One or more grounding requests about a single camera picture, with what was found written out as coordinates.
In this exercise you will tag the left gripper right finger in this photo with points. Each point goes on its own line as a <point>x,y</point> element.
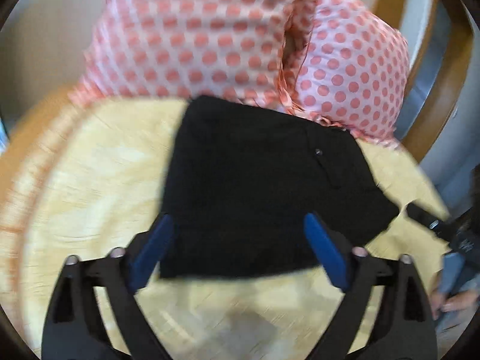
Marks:
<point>403,328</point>

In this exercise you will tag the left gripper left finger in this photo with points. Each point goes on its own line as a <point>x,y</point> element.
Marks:
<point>74,327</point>

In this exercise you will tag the person right hand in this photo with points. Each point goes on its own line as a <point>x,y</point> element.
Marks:
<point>461,301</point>

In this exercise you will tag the large pink polka-dot pillow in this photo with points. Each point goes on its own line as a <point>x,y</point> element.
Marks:
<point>230,49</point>

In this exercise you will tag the small pink polka-dot pillow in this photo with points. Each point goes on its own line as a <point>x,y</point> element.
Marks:
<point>350,69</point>

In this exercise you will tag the black pants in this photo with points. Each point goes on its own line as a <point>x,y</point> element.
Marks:
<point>242,178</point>

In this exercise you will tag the yellow patterned bed cover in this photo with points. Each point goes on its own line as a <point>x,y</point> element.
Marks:
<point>87,181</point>

